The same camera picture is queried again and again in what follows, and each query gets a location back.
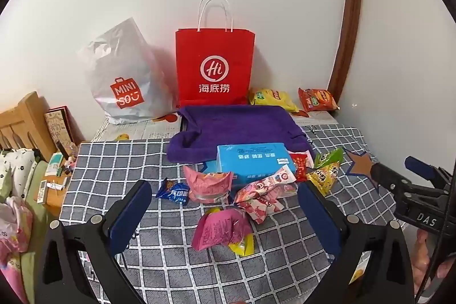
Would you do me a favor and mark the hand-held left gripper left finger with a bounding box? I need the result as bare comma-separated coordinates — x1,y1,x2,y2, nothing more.
34,179,154,304

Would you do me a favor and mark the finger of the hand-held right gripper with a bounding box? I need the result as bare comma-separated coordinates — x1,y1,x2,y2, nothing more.
370,162,414,205
404,156,455,191

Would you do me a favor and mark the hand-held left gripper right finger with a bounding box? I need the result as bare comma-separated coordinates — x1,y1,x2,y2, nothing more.
297,179,419,304

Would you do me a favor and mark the yellow triangular snack packet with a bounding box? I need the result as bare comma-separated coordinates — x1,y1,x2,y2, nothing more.
306,162,343,197

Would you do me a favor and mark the small blue snack packet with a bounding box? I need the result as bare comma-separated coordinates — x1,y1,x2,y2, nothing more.
156,178,190,206

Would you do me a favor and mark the red snack packet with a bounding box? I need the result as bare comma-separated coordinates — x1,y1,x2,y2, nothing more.
288,152,316,182

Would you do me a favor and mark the long white pink candy packet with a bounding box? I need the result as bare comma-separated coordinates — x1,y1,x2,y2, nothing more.
233,164,297,205

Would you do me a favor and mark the pink strawberry snack packet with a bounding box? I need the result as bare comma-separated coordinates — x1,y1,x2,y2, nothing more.
237,183,298,224

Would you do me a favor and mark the small yellow candy packet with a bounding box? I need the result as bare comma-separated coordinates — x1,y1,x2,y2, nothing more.
228,234,256,258

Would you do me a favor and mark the pink snack bag silver band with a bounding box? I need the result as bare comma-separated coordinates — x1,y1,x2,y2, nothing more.
183,165,234,205

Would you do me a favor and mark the magenta snack packet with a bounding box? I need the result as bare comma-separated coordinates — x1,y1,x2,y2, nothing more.
191,208,252,251

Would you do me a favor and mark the purple towel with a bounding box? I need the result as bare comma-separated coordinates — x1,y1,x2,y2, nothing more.
167,105,314,164

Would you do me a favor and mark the person's right hand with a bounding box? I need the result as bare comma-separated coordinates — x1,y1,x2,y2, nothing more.
411,229,454,290

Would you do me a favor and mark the grey checked blanket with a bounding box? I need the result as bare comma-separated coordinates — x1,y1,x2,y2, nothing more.
59,126,421,304

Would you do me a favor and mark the wooden bedside table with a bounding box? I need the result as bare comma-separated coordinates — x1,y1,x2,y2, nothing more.
37,169,72,215

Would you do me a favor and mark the blue cardboard box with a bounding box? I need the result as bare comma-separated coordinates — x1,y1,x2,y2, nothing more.
203,143,297,189

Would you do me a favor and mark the green bedsheet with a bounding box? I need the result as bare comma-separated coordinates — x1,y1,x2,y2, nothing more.
21,160,50,304

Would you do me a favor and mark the orange chip bag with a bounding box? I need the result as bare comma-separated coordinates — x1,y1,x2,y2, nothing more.
298,88,340,112

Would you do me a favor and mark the patterned hardcover book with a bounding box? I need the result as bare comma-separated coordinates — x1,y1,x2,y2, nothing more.
44,106,77,157

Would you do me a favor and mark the pink clothing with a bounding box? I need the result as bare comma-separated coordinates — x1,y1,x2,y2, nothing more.
0,195,34,304

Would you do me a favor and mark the white floral pillow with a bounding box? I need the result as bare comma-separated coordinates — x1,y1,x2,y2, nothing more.
0,147,40,201

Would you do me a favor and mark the yellow chip bag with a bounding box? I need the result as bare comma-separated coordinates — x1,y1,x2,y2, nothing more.
248,88,300,113

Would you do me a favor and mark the wooden headboard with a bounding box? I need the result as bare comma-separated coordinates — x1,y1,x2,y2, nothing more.
0,91,58,162

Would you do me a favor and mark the white plastic bag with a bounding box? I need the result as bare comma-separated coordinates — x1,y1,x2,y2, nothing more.
76,18,179,125

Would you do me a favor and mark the red paper bag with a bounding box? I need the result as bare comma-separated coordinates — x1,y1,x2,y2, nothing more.
175,0,256,107

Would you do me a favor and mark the brown wooden door frame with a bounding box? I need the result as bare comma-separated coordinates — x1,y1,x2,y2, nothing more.
328,0,363,116

